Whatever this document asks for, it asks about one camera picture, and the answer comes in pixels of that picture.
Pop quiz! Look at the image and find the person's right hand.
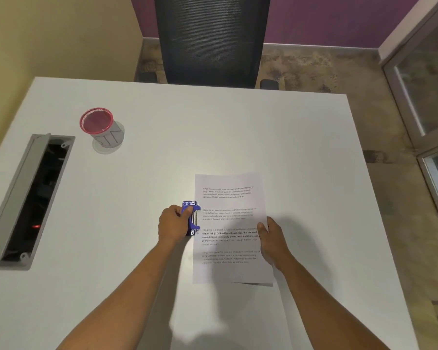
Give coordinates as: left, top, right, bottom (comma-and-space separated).
256, 216, 291, 267

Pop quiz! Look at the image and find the person's left hand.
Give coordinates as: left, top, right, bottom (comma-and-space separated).
158, 205, 193, 248

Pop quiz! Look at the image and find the blue hole punch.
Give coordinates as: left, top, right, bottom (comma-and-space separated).
182, 201, 201, 236

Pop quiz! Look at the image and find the printed white paper sheet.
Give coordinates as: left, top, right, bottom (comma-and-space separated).
192, 173, 274, 287

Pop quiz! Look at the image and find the person's right forearm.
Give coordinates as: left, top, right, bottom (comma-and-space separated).
273, 251, 389, 350

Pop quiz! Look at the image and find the person's left forearm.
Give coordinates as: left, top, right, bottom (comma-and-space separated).
56, 240, 183, 350

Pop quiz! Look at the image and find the clear cup with red rim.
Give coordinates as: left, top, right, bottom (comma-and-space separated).
79, 107, 126, 155

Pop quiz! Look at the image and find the black mesh office chair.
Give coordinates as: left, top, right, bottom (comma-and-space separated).
134, 0, 280, 90

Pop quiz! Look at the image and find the grey desk cable box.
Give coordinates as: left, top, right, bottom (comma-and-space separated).
0, 133, 76, 270

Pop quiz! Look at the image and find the glass door with white frame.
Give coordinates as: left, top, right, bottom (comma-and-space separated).
378, 0, 438, 248

